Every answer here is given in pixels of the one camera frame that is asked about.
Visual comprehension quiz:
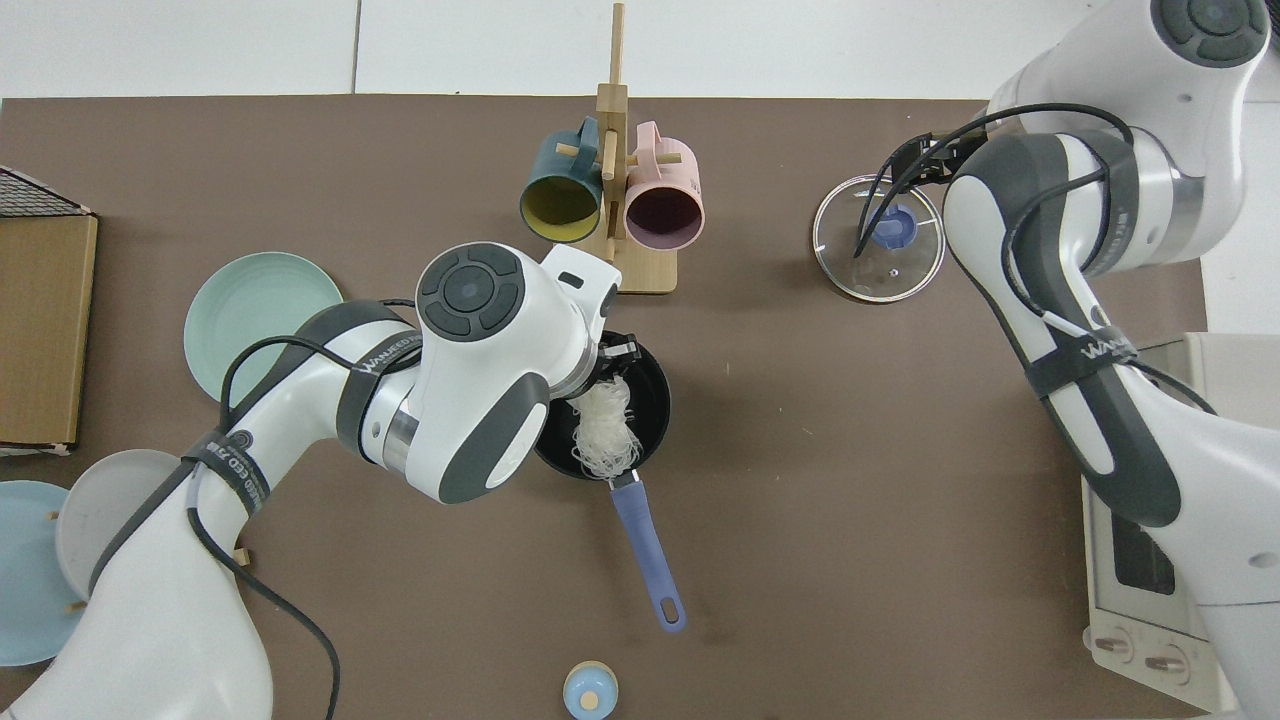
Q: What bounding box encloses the white vermicelli bundle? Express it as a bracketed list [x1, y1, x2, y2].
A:
[568, 375, 643, 479]

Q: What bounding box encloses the glass lid with blue knob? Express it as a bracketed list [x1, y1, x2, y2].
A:
[811, 174, 947, 304]

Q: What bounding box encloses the pale green plate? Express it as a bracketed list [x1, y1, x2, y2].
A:
[183, 251, 346, 403]

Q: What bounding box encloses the grey plate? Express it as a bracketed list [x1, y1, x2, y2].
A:
[55, 449, 186, 601]

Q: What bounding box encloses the light blue plate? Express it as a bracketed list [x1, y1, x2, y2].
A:
[0, 480, 86, 667]

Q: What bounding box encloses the wooden cup stand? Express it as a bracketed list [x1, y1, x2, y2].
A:
[552, 2, 696, 294]

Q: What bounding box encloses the pink cup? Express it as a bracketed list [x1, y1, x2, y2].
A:
[624, 121, 706, 251]

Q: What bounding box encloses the dark teal cup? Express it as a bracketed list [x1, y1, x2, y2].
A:
[518, 117, 605, 244]

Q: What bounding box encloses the brown table cloth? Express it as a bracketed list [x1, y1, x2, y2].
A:
[0, 95, 1209, 720]

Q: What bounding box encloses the small blue round thing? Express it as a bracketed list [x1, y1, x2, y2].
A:
[563, 660, 619, 720]

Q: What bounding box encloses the pale toaster oven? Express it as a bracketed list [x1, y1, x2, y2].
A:
[1080, 330, 1280, 716]

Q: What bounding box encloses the black pan with blue handle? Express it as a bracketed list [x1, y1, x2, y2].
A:
[530, 330, 688, 634]

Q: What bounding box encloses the wire basket with wooden floor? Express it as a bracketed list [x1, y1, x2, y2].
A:
[0, 165, 101, 458]

